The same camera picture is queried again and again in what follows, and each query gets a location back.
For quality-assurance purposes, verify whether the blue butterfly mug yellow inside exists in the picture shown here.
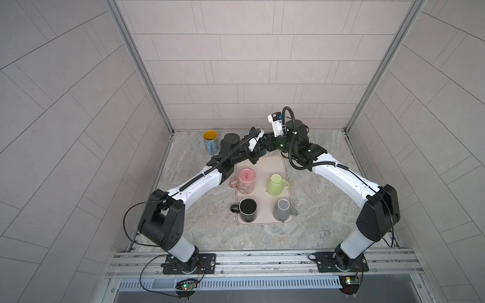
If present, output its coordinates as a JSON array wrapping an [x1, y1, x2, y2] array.
[[203, 130, 220, 156]]

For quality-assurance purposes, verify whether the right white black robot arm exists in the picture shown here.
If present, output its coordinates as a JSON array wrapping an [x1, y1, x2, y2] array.
[[265, 113, 400, 271]]

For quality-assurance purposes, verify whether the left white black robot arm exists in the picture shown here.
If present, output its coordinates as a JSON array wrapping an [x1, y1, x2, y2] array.
[[138, 128, 265, 273]]

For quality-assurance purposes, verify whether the pink mug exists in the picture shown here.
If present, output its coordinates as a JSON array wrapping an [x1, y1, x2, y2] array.
[[229, 168, 256, 195]]

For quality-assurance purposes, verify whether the black mug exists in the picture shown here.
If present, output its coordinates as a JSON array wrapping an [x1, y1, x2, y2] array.
[[230, 198, 258, 223]]

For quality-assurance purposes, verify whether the light green mug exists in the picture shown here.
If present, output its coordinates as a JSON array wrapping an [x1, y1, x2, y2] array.
[[266, 174, 290, 196]]

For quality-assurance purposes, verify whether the grey mug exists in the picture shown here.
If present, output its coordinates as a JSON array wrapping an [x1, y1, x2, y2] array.
[[273, 199, 299, 222]]

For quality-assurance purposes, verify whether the beige rectangular tray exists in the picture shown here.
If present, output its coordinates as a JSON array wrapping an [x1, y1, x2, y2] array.
[[235, 155, 295, 225]]

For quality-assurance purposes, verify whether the left controller circuit board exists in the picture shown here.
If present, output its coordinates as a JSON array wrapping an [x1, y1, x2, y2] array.
[[175, 279, 198, 299]]

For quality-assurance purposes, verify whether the controller circuit board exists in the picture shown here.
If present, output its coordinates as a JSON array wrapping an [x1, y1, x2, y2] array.
[[338, 276, 361, 295], [175, 279, 198, 299]]

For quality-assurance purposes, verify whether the right controller circuit board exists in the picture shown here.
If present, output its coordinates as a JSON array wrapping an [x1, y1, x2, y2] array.
[[338, 276, 361, 295]]

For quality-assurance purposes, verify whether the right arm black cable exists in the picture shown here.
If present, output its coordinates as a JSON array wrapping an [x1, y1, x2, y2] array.
[[281, 105, 397, 249]]

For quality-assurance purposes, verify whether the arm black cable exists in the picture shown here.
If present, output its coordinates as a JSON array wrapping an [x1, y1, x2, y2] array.
[[123, 128, 262, 297], [281, 105, 397, 249]]

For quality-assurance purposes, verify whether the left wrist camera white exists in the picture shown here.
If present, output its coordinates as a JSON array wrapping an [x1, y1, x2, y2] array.
[[248, 128, 265, 151]]

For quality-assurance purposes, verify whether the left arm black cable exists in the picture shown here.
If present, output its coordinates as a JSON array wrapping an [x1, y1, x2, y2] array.
[[123, 128, 262, 297]]

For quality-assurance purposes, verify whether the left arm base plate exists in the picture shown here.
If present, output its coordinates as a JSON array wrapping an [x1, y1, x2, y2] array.
[[161, 251, 216, 275]]

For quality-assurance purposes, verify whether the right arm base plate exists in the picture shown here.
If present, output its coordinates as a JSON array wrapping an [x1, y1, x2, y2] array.
[[309, 252, 370, 273]]

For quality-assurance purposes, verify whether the aluminium mounting rail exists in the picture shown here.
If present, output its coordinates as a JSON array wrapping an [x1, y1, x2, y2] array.
[[104, 247, 424, 279]]

